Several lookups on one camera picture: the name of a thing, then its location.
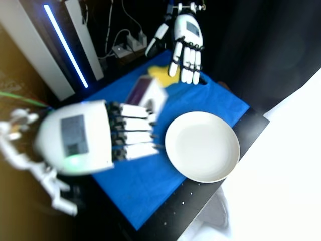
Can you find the white cable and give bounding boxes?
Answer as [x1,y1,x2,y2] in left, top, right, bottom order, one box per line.
[122,0,144,35]

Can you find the yellow green sponge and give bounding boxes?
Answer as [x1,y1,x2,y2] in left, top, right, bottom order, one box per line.
[147,64,181,88]

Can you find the white tower with light strip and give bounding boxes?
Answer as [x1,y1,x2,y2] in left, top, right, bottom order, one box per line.
[0,0,105,101]

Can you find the purple and grey box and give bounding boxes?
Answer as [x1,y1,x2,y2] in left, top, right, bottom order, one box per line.
[124,75,169,118]

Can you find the blue cloth bag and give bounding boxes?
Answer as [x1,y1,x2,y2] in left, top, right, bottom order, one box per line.
[84,49,251,231]

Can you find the green cable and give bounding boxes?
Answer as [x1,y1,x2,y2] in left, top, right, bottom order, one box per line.
[0,91,52,110]

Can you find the white power strip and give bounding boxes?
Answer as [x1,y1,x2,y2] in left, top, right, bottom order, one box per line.
[112,42,137,59]

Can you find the cream round plate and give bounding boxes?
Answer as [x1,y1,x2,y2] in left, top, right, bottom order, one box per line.
[165,111,241,183]

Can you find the white plug adapter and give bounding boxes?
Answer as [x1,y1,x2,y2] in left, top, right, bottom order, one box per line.
[126,30,148,50]

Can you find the white grey fabric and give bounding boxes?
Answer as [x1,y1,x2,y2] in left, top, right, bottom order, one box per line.
[180,188,231,241]

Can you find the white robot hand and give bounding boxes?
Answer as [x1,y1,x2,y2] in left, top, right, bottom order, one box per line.
[34,99,160,176]
[144,14,204,85]

